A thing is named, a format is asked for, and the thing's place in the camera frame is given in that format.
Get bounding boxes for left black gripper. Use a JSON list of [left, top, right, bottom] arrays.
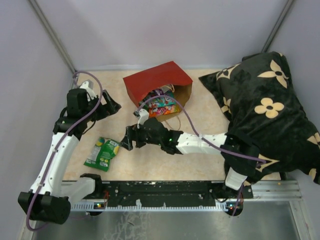
[[82, 89, 121, 122]]

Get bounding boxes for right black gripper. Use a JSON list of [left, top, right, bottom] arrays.
[[120, 123, 163, 151]]

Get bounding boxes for green yellow snack bag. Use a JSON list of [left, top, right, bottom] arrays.
[[84, 137, 120, 172]]

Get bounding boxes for red brown paper bag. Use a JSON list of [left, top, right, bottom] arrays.
[[123, 61, 193, 107]]

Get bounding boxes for black floral pillow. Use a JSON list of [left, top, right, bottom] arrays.
[[199, 51, 320, 185]]

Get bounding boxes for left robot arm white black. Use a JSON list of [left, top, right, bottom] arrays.
[[17, 87, 121, 225]]

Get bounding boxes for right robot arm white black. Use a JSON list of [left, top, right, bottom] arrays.
[[120, 118, 265, 198]]

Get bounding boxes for orange candy bag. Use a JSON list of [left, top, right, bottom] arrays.
[[148, 104, 180, 118]]

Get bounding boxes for colourful candy bag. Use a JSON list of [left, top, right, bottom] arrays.
[[139, 84, 176, 110]]

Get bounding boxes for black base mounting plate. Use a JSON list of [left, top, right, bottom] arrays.
[[97, 180, 238, 208]]

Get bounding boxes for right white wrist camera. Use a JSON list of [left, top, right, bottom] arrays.
[[133, 108, 149, 129]]

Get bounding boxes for white toothed cable rail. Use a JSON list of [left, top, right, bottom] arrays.
[[71, 201, 230, 212]]

